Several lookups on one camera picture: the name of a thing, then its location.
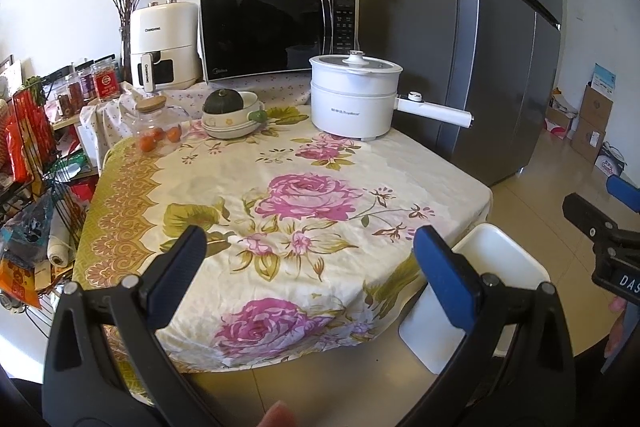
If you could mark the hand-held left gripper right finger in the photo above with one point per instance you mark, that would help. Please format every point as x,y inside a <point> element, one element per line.
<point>445,277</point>

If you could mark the blue and white box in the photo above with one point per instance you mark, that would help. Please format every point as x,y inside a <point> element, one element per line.
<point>604,79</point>

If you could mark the person's right hand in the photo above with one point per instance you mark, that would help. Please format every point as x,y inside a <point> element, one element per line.
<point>616,332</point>

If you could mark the dark green squash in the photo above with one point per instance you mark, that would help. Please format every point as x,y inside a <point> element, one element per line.
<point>222,103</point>

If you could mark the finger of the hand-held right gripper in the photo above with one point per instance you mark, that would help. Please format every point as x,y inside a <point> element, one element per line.
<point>625,194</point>
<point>590,217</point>

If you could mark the cream ceramic bowl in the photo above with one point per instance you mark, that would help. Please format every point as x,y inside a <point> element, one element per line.
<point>225,121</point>

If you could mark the open cardboard box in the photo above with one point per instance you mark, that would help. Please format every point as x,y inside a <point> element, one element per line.
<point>562,117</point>

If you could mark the rose print tablecloth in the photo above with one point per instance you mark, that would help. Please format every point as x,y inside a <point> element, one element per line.
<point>310,167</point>

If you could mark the jar with red label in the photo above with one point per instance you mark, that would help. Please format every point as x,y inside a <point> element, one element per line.
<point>106,82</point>

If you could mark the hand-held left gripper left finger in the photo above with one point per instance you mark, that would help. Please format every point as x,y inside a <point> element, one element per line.
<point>180,277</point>

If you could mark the small orange kumquat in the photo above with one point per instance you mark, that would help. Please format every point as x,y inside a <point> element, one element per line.
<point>145,142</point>
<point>157,134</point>
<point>174,134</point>

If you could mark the white twine spool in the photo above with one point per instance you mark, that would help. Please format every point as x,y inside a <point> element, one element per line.
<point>59,242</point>

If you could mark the black microwave oven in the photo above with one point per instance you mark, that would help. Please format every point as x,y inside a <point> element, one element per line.
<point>260,37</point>

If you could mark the picture frame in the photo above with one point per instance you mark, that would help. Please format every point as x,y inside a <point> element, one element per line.
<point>11,77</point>

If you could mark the person's left hand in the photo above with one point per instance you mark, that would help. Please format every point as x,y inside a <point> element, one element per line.
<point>277,417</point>

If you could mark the white printed bag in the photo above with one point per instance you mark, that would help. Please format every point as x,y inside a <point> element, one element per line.
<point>611,166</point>

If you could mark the red packets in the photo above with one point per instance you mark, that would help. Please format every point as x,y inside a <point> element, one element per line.
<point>32,137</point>

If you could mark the glass jar with wooden lid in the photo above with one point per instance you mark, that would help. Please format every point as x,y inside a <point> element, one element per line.
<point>170,117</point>

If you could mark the white air fryer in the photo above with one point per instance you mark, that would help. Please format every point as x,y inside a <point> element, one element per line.
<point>165,27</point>

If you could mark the grey refrigerator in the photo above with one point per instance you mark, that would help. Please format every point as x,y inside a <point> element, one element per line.
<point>425,57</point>

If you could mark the stack of cream plates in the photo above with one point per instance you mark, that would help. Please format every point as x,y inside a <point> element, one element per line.
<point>235,133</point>

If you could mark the white plastic bin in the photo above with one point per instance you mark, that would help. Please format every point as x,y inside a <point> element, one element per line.
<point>480,267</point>

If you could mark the white electric cooking pot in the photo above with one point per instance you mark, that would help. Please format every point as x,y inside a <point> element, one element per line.
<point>350,107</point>

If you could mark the small green fruit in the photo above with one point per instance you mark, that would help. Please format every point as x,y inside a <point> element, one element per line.
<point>257,116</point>

